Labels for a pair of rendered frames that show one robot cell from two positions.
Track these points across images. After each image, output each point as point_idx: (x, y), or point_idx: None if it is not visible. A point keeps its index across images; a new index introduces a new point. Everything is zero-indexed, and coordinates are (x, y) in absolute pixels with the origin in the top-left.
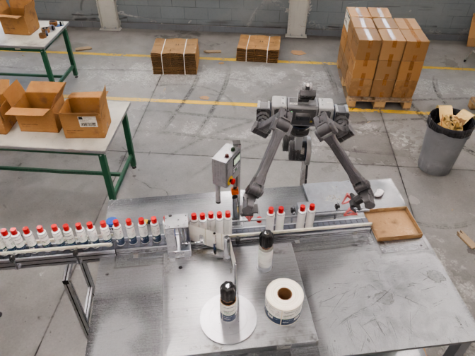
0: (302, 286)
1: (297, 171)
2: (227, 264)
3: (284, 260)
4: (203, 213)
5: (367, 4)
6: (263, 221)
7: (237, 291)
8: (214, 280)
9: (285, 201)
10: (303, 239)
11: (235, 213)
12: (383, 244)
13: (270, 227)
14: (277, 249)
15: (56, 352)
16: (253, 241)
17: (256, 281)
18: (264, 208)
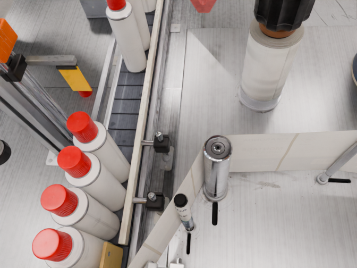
0: (325, 27)
1: None
2: (243, 191)
3: (245, 49)
4: (45, 234)
5: None
6: (90, 83)
7: (351, 178)
8: (307, 246)
9: (48, 31)
10: (172, 17)
11: (54, 130)
12: None
13: (142, 47)
14: (205, 57)
15: None
16: (158, 111)
17: (312, 119)
18: (49, 75)
